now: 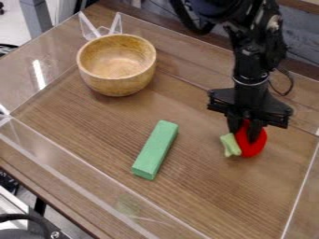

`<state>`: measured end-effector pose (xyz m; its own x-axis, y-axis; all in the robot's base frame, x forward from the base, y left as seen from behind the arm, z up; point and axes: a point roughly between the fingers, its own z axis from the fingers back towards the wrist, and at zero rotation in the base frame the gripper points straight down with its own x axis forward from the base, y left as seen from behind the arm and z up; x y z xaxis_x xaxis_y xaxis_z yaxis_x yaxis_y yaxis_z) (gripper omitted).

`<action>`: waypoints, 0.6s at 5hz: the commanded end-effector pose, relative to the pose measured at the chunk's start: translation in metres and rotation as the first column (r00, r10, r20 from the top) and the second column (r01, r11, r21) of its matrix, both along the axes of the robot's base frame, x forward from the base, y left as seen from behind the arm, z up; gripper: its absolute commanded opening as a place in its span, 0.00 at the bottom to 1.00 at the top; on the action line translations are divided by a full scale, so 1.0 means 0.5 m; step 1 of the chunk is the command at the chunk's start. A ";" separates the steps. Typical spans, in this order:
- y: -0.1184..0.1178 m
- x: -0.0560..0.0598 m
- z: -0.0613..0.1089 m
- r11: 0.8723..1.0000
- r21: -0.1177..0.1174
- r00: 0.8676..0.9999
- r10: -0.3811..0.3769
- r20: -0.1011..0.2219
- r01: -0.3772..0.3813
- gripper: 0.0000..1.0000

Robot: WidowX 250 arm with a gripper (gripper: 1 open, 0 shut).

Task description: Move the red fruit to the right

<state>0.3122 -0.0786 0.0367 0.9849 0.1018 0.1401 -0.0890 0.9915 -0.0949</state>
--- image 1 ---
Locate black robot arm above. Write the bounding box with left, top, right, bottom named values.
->
left=170, top=0, right=292, bottom=143

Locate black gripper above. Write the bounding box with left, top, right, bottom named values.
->
left=207, top=79, right=292, bottom=143

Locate wooden bowl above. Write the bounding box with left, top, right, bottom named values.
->
left=76, top=34, right=158, bottom=97

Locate green rectangular block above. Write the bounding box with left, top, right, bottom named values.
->
left=131, top=120, right=179, bottom=180

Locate red plush strawberry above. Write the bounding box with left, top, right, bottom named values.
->
left=219, top=119, right=270, bottom=159

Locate black metal bracket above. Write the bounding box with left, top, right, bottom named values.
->
left=28, top=209, right=72, bottom=239

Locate clear acrylic tray enclosure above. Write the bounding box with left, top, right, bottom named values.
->
left=0, top=10, right=319, bottom=239

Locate black cable bottom left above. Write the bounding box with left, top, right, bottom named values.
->
left=0, top=213, right=47, bottom=239

